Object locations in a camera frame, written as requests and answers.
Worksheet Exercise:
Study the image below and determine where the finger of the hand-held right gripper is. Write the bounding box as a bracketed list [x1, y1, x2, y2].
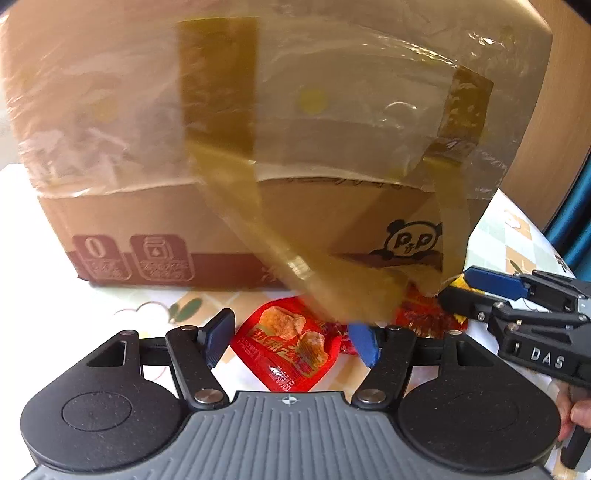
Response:
[464, 266, 591, 315]
[438, 287, 509, 325]

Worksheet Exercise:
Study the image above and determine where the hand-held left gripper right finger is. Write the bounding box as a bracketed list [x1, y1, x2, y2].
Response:
[347, 323, 498, 409]

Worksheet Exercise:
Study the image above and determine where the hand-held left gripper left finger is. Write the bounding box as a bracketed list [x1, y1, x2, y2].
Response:
[85, 308, 237, 409]

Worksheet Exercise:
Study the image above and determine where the yellow snack packet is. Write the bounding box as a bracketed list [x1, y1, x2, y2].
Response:
[449, 273, 468, 324]

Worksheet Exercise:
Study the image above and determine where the red snack packet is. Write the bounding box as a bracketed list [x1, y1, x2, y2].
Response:
[394, 282, 468, 341]
[230, 296, 345, 393]

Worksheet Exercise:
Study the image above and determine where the brown cardboard box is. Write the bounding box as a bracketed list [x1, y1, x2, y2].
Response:
[0, 0, 555, 298]

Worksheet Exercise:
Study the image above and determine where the clear plastic bag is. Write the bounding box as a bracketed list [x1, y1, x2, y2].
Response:
[0, 0, 555, 326]

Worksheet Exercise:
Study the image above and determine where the person's right hand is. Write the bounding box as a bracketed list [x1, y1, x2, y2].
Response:
[556, 390, 591, 446]

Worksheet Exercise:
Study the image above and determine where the blue fabric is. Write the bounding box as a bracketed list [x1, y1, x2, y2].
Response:
[544, 150, 591, 274]

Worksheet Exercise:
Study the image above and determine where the wooden headboard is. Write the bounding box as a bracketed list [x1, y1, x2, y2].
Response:
[498, 0, 591, 234]

